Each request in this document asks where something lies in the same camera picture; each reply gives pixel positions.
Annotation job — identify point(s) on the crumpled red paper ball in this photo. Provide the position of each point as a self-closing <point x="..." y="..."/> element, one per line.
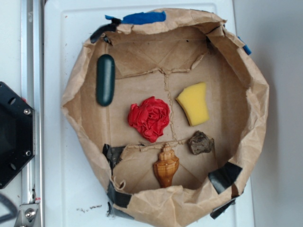
<point x="149" y="118"/>

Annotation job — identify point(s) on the brown paper bag tray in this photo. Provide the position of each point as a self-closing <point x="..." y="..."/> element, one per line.
<point x="171" y="115"/>

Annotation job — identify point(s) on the yellow sponge piece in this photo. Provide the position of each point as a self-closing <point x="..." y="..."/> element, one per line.
<point x="193" y="102"/>

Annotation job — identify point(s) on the brown rough rock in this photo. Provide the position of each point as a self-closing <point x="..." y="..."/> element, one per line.
<point x="200" y="143"/>

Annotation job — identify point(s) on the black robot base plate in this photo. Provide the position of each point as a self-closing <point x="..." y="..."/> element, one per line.
<point x="16" y="134"/>

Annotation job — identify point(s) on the aluminium extrusion rail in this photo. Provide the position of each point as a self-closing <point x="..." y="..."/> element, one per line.
<point x="31" y="211"/>

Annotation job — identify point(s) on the white plastic board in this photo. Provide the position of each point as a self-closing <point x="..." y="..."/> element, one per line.
<point x="73" y="196"/>

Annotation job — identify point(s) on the dark green plastic pickle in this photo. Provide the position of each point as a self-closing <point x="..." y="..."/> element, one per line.
<point x="105" y="80"/>

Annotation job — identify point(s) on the orange spiral seashell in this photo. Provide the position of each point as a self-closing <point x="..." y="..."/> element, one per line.
<point x="166" y="166"/>

